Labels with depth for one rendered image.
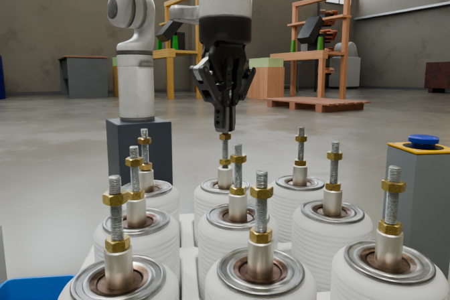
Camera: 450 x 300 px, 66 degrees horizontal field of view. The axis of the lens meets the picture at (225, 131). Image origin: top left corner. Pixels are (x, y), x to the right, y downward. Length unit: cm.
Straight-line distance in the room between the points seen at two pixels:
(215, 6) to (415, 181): 36
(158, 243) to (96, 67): 681
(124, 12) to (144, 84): 18
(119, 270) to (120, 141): 61
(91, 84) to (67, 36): 199
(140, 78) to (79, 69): 620
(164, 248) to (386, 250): 22
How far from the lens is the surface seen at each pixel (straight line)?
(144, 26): 96
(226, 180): 53
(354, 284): 34
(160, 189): 52
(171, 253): 41
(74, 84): 710
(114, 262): 30
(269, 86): 631
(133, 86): 92
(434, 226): 60
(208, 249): 41
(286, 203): 53
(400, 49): 1253
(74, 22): 889
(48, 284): 63
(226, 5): 48
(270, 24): 1107
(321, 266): 44
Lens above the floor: 42
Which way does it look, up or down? 9 degrees down
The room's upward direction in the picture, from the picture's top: straight up
